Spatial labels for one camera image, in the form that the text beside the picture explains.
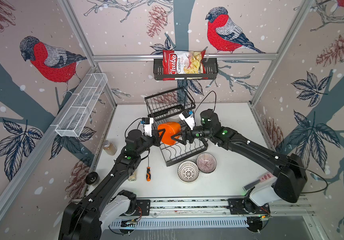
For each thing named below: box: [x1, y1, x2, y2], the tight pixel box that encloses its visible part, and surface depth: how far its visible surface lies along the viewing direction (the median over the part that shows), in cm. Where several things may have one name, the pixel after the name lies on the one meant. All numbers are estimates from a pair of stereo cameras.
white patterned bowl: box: [177, 160, 200, 184], surface depth 81 cm
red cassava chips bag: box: [162, 50, 209, 81], surface depth 89 cm
